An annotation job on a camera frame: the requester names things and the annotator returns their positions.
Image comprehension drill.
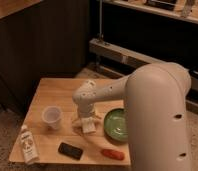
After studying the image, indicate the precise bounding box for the black rectangular sponge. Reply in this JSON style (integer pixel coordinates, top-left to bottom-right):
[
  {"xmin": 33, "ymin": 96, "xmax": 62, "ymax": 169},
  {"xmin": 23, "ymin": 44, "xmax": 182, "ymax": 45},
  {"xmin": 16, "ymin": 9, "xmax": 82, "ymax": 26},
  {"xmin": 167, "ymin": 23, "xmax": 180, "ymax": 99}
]
[{"xmin": 58, "ymin": 143, "xmax": 83, "ymax": 160}]

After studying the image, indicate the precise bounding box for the green ceramic bowl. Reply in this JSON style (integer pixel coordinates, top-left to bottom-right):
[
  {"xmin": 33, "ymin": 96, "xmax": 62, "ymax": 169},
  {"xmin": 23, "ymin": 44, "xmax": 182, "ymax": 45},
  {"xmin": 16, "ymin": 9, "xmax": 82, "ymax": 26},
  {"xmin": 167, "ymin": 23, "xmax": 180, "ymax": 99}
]
[{"xmin": 103, "ymin": 108, "xmax": 128, "ymax": 142}]

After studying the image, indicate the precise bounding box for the metal shelf rail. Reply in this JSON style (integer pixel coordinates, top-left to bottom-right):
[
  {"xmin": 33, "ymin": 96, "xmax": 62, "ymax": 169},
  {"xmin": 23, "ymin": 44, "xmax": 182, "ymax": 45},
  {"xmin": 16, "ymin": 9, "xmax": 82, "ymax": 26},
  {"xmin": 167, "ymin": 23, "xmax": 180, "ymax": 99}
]
[{"xmin": 89, "ymin": 38, "xmax": 198, "ymax": 91}]

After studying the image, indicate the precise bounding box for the white sponge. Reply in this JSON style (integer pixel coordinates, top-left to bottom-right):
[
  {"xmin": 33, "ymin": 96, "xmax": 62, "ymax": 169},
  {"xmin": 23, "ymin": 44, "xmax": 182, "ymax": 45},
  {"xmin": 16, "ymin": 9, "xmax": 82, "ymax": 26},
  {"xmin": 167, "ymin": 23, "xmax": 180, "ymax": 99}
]
[{"xmin": 81, "ymin": 117, "xmax": 96, "ymax": 134}]

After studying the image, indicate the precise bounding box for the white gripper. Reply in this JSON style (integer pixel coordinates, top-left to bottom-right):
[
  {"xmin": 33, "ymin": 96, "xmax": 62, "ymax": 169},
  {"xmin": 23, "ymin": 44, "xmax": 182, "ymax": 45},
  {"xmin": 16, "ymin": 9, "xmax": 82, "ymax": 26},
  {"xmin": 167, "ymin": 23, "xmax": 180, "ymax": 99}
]
[{"xmin": 72, "ymin": 104, "xmax": 102, "ymax": 128}]

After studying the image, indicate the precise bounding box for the vertical metal pole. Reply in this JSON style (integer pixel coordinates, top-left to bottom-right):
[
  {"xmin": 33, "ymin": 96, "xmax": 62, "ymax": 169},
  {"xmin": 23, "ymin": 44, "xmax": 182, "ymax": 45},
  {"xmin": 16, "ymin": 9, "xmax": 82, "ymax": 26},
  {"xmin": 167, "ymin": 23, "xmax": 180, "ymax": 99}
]
[{"xmin": 99, "ymin": 0, "xmax": 103, "ymax": 40}]

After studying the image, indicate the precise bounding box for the white plastic bottle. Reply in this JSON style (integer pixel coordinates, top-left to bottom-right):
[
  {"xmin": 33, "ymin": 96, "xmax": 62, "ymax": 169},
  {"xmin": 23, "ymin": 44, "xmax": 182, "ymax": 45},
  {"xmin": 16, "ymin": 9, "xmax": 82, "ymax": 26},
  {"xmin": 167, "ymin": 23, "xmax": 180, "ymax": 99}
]
[{"xmin": 20, "ymin": 125, "xmax": 39, "ymax": 165}]

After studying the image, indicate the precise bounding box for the wooden table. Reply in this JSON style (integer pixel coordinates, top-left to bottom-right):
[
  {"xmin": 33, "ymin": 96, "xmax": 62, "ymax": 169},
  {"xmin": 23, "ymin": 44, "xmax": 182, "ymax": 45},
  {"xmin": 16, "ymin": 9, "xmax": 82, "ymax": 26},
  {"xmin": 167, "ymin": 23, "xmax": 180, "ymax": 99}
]
[{"xmin": 8, "ymin": 77, "xmax": 132, "ymax": 167}]

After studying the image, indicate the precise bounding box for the orange red oblong object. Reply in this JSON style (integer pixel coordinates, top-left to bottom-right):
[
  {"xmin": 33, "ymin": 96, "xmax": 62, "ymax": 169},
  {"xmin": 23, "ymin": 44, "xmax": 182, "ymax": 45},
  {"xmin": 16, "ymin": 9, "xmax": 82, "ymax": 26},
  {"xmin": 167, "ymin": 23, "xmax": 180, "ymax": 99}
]
[{"xmin": 101, "ymin": 149, "xmax": 125, "ymax": 160}]

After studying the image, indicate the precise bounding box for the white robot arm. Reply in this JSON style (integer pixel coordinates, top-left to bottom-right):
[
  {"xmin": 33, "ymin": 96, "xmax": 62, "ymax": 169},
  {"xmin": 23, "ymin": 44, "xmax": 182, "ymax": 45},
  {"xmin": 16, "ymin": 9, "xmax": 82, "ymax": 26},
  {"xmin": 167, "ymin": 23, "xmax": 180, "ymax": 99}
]
[{"xmin": 73, "ymin": 62, "xmax": 192, "ymax": 171}]

